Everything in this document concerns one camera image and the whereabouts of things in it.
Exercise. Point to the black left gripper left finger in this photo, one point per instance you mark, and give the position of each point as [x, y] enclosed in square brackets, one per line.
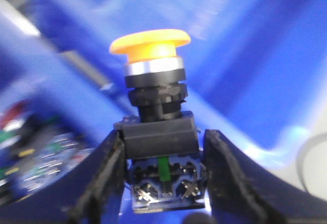
[101, 200]

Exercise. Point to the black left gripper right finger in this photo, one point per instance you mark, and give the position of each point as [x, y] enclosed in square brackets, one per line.
[231, 197]

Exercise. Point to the yellow mushroom push button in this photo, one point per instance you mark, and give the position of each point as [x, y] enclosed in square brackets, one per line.
[161, 142]

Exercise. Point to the blue crate with buttons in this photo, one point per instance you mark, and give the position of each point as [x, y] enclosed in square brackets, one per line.
[53, 124]

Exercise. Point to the blue destination crate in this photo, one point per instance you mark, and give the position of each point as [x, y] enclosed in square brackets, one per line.
[256, 69]

